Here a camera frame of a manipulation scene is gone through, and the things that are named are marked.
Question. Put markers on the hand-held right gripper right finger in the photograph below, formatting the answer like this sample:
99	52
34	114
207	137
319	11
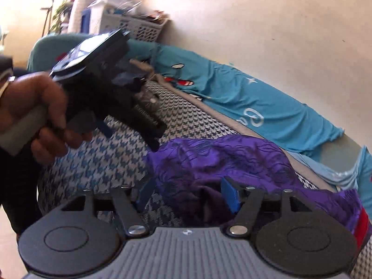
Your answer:
231	194

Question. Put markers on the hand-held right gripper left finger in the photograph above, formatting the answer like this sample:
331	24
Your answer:
145	193

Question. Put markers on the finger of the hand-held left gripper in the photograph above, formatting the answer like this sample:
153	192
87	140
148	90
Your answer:
152	129
105	128

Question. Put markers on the purple floral top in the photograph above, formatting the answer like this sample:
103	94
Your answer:
232	162

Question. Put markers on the person's left hand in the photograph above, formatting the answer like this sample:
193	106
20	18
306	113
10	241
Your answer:
35	93

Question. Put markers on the blue beige houndstooth blanket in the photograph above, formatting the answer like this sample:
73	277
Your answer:
101	162

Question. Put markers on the blue box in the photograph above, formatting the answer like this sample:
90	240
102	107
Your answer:
85	21

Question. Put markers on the white laundry basket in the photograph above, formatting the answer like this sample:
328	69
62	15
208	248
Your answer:
136	27

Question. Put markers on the green plant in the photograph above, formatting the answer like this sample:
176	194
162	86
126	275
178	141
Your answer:
62	11

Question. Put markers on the clear plastic bag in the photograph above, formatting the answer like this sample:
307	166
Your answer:
116	3

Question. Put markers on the light blue cloth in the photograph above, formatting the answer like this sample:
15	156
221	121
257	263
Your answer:
328	174

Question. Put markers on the person's dark clothing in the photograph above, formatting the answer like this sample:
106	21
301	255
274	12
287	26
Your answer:
14	191

